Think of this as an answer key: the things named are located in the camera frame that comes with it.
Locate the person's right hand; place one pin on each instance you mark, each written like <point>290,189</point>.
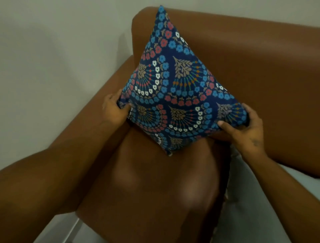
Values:
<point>247,140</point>

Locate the person's left thumb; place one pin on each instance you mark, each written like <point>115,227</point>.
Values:
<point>124,109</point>

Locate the person's right forearm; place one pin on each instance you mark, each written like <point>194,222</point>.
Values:
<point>287,200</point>

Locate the person's left hand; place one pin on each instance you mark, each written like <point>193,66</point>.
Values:
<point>112,110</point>

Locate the person's left forearm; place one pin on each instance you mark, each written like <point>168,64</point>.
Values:
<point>50,180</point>

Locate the brown leather sofa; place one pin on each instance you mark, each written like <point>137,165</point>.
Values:
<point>262,75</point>

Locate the person's right thumb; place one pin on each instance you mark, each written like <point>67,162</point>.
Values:
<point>228,126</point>

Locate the blue floral patterned cushion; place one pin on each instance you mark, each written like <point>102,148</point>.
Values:
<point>180,95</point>

